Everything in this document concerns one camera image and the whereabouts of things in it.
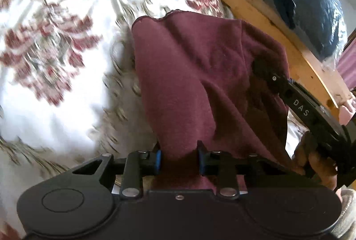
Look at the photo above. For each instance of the person's right hand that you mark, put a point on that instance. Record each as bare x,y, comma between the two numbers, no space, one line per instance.
317,165

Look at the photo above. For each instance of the white floral bedspread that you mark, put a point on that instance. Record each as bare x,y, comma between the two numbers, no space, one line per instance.
61,62

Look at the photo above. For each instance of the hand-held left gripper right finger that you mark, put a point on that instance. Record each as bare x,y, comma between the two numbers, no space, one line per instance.
200,163

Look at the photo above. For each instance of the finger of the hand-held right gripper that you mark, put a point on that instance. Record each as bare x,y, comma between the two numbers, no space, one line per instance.
267,72

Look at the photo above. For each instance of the maroon cloth garment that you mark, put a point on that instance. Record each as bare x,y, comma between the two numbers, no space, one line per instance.
200,76

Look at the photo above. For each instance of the wooden bed frame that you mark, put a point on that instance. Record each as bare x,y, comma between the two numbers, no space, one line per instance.
278,23

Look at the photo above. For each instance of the plastic bag of blue clothes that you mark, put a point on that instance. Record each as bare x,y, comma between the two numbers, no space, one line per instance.
306,1

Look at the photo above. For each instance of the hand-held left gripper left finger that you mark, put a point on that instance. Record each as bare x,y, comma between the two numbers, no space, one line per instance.
158,162

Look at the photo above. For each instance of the pink cloth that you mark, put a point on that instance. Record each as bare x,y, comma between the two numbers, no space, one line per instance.
347,62

